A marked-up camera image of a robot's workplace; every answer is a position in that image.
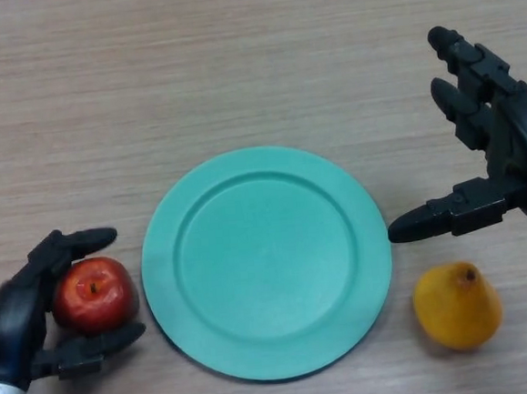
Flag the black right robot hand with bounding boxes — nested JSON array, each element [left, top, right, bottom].
[[371, 19, 527, 246]]

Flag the red apple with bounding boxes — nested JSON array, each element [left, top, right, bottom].
[[47, 255, 143, 338]]

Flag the yellow pear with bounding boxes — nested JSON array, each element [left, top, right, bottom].
[[410, 258, 506, 355]]

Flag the green round plate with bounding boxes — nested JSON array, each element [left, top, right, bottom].
[[132, 136, 401, 391]]

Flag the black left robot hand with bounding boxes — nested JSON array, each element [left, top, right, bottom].
[[0, 223, 151, 394]]

